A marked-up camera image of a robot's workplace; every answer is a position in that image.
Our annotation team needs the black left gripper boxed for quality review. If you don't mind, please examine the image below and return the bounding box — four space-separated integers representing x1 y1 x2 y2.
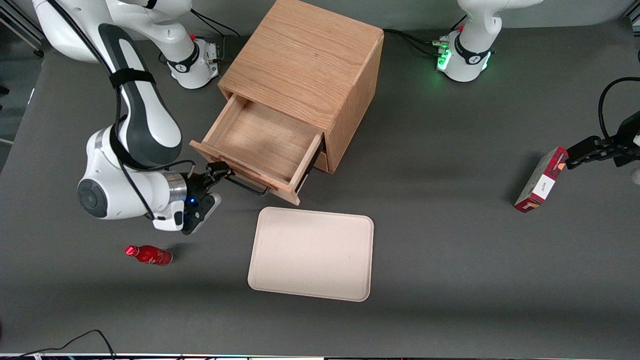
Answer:
566 111 640 170

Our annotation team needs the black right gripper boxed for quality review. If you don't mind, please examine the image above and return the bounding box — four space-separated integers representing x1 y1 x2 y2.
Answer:
185 161 235 216

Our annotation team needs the black metal drawer handle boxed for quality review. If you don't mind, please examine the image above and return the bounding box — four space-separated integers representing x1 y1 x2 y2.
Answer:
220 169 271 197

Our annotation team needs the wooden drawer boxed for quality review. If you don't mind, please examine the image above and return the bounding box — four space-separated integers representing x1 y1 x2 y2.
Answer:
190 95 325 206

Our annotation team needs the wooden drawer cabinet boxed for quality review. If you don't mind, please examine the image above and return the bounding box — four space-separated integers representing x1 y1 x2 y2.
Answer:
218 0 385 174

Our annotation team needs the red and white box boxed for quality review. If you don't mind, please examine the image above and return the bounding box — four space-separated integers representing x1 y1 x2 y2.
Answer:
514 146 569 214

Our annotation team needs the red bottle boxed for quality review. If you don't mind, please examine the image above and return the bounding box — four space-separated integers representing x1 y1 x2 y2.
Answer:
125 245 173 266

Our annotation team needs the beige plastic tray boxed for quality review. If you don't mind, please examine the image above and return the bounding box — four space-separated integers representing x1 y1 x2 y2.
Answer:
247 206 375 303

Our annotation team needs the black metal stand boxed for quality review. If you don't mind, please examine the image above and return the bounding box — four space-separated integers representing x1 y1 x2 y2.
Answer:
0 5 45 58

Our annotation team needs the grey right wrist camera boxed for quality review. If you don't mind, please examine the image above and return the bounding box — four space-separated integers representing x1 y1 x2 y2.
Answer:
182 193 223 236

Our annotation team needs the black looped gripper cable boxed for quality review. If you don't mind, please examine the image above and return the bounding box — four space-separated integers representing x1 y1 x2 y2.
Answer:
598 77 640 143

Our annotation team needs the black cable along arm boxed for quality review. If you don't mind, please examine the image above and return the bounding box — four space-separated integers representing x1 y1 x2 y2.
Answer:
47 0 197 221

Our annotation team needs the black right arm base cable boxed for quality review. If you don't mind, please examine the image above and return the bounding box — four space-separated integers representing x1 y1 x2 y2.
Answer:
190 9 242 67

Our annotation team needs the black arm base cable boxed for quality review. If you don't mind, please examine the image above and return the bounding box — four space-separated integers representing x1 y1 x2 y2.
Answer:
383 15 468 57
190 9 242 67

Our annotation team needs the black cable at table edge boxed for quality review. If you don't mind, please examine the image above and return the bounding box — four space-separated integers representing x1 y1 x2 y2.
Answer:
17 329 117 360

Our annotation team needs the black left arm base cable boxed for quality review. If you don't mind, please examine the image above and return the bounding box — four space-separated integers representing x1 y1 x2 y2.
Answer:
383 15 468 57

